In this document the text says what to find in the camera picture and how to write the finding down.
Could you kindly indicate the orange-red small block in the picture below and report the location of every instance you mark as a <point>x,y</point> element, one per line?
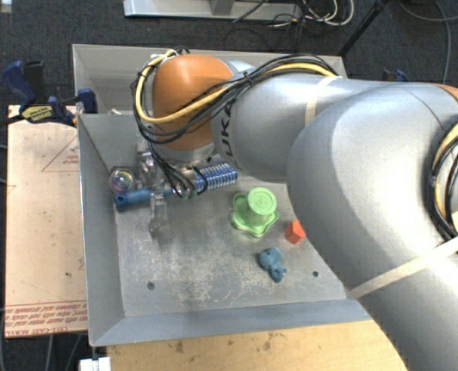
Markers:
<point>294,233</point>

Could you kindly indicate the brown cardboard board red print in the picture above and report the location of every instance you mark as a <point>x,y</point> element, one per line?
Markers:
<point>43,222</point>

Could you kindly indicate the grey metal bin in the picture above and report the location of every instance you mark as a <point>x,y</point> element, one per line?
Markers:
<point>197,269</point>

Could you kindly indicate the green cup with star rim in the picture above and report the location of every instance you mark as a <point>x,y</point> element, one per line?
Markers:
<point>256,213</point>

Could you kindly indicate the blue toy animal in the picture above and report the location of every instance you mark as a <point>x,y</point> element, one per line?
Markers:
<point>272,263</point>

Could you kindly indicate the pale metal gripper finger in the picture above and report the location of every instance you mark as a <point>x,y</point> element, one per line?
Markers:
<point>146,168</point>
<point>158,215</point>

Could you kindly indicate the clear glass ball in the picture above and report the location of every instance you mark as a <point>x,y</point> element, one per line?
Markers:
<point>121,180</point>

